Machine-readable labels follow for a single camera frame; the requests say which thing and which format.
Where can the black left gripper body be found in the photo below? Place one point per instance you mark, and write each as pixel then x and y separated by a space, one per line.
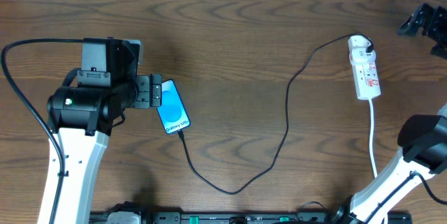
pixel 142 91

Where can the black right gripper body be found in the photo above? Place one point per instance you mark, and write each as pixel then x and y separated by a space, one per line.
pixel 429 21

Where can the blue Galaxy smartphone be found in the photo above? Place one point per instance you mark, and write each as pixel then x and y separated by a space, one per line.
pixel 172 112

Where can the white power strip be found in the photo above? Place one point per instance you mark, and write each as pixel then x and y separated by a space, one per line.
pixel 366 81

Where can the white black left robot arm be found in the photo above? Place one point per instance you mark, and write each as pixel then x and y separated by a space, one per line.
pixel 82 114

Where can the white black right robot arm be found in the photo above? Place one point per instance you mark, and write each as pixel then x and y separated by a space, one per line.
pixel 422 140

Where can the white USB charger adapter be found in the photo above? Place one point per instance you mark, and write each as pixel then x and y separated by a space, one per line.
pixel 361 50

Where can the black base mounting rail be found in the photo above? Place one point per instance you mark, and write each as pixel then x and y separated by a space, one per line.
pixel 128 213

